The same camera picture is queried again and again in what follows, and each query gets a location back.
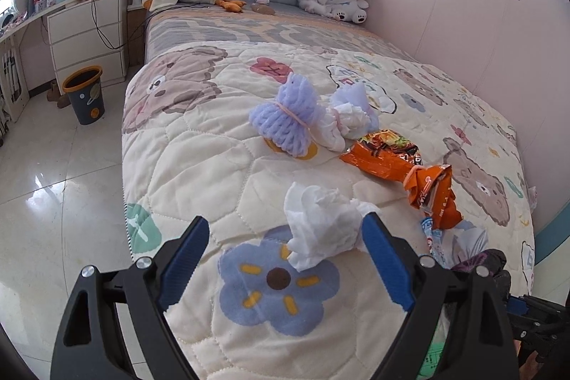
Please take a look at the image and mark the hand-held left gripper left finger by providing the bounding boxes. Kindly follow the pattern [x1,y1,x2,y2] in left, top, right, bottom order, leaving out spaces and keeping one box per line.
[50,216,210,380]

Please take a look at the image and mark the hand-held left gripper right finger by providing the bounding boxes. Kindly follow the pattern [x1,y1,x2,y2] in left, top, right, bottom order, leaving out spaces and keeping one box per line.
[361,212,521,380]

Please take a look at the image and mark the black power cable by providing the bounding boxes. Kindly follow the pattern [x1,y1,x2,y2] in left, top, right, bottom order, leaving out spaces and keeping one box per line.
[90,0,128,50]

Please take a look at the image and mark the white tissue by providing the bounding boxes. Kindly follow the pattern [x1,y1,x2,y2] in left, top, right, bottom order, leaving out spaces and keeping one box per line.
[284,182,381,272]

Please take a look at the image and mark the white drawer nightstand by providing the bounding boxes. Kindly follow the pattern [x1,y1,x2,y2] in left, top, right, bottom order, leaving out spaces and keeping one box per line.
[47,0,130,86]

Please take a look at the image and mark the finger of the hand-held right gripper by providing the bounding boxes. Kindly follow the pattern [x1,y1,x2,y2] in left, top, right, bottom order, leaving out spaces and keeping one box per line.
[509,293,569,359]

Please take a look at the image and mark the brown slipper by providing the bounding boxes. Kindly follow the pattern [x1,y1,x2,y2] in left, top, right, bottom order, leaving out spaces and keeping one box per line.
[48,80,71,110]

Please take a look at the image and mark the purple foam net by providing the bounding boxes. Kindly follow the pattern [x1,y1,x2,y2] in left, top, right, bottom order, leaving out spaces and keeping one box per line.
[248,73,322,149]

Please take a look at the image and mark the orange snack bag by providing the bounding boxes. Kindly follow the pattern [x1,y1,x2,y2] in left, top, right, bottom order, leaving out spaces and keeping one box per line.
[340,130,465,229]

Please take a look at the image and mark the white and lilac paper bundle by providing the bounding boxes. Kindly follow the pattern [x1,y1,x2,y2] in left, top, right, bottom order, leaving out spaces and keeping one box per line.
[318,85,381,151]

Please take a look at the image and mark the round dark waste bin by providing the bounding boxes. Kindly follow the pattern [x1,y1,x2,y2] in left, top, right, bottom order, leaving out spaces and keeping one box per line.
[61,66,106,125]

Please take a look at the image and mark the dark cloth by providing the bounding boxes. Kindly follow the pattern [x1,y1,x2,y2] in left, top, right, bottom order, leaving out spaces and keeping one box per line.
[453,249,512,297]

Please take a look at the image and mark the white desk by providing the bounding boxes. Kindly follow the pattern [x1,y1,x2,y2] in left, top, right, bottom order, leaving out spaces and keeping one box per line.
[0,0,90,123]

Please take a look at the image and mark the blue white candy wrapper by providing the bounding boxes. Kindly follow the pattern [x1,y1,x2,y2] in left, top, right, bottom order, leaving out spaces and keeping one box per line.
[421,216,446,265]

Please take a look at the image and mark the grey orange patterned bed sheet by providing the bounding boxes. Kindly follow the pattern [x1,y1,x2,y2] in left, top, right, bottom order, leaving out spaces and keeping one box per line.
[145,4,419,62]

